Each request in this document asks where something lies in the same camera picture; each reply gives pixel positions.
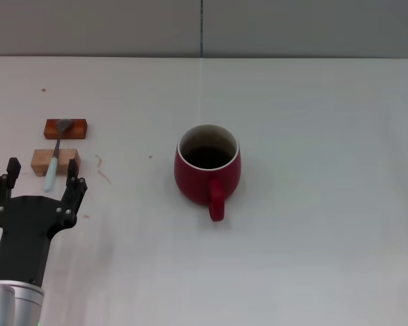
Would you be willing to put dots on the dark reddish wooden block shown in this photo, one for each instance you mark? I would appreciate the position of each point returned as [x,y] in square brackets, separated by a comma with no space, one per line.
[78,129]

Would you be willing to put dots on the light wooden block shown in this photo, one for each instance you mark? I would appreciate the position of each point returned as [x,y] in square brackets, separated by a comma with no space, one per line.
[41,161]

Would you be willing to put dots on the red ceramic coffee cup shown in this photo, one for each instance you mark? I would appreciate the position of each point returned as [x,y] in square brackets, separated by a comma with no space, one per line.
[194,183]

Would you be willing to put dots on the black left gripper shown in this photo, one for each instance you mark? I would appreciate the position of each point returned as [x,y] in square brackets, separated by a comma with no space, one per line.
[27,224]

